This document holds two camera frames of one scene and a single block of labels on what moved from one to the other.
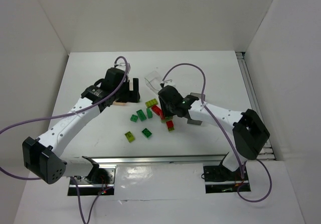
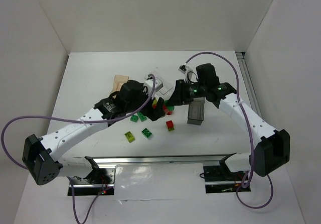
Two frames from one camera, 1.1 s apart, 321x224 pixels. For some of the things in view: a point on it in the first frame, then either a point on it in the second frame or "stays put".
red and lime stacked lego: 170,125 stays put
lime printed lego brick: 130,137 stays put
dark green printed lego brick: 146,133 stays put
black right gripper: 163,107 -> 179,93
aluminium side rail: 267,154 stays put
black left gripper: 131,92 -> 155,111
